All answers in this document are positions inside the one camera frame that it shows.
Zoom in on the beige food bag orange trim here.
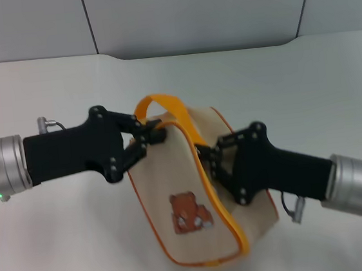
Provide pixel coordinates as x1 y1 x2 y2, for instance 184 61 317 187
119 82 285 271

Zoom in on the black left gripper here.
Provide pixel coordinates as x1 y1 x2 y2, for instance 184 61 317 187
19 98 173 194

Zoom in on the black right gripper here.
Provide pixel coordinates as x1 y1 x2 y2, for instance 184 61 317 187
195 114 338 214

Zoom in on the right arm cable with plug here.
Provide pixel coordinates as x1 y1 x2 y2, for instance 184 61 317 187
280 189 308 226

